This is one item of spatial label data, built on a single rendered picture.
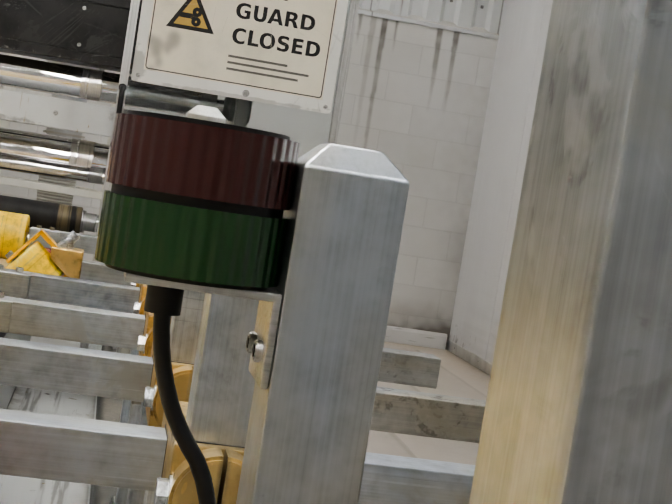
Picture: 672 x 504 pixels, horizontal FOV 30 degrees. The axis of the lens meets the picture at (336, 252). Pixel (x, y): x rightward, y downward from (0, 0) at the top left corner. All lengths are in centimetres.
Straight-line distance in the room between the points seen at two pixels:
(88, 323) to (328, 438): 80
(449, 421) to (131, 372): 25
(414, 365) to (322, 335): 84
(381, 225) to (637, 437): 25
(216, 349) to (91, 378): 31
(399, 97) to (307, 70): 656
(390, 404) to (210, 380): 34
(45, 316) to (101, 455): 50
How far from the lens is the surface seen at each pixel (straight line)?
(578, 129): 17
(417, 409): 98
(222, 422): 66
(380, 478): 72
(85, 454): 70
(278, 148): 39
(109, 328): 120
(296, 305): 40
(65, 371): 95
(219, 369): 65
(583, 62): 17
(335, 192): 40
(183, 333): 90
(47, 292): 145
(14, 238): 217
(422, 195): 956
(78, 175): 300
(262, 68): 295
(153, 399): 89
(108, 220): 40
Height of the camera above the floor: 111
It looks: 3 degrees down
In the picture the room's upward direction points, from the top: 9 degrees clockwise
